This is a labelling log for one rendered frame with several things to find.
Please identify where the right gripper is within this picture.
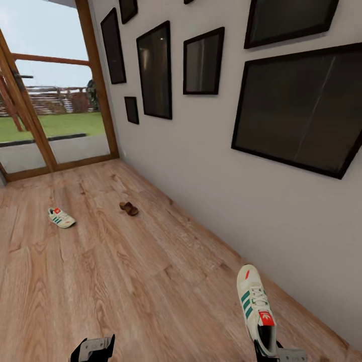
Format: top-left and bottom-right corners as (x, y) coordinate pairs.
(254, 340), (283, 362)

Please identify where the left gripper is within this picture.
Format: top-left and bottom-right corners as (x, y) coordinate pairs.
(70, 334), (115, 362)

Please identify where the sandal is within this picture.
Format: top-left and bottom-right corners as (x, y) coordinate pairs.
(119, 202), (138, 216)

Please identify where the gym shoe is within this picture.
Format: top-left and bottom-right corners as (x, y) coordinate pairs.
(237, 263), (278, 358)
(48, 208), (76, 229)

